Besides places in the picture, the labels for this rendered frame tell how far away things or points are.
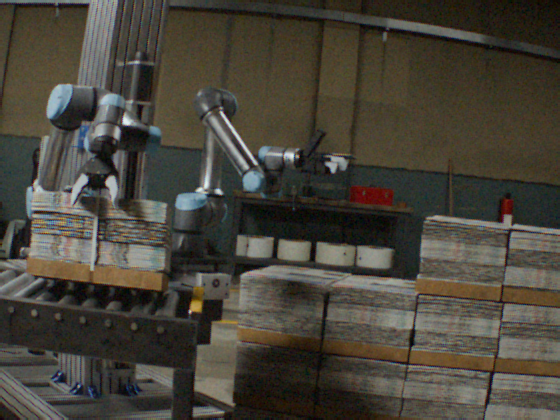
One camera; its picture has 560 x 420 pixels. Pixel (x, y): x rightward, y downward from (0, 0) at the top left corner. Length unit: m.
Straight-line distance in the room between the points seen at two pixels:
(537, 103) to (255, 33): 3.40
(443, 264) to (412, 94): 7.00
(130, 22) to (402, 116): 6.56
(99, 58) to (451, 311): 1.62
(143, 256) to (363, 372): 0.92
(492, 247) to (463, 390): 0.47
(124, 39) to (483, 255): 1.56
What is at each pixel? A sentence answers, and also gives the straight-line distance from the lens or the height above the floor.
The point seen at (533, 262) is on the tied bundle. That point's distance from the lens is 2.68.
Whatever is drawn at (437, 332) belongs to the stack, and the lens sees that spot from 2.73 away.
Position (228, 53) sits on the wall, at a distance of 9.44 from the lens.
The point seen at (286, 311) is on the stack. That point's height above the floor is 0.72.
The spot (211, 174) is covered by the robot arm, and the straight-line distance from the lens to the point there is 3.38.
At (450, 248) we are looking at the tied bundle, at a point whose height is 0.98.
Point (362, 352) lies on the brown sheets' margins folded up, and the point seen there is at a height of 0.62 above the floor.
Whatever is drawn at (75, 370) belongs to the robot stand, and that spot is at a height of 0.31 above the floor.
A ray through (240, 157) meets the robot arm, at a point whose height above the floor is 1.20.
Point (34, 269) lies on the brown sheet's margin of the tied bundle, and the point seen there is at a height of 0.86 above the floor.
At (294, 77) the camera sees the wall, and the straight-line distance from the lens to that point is 9.44.
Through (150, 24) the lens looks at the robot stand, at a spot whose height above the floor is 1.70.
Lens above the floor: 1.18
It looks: 3 degrees down
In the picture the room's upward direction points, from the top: 5 degrees clockwise
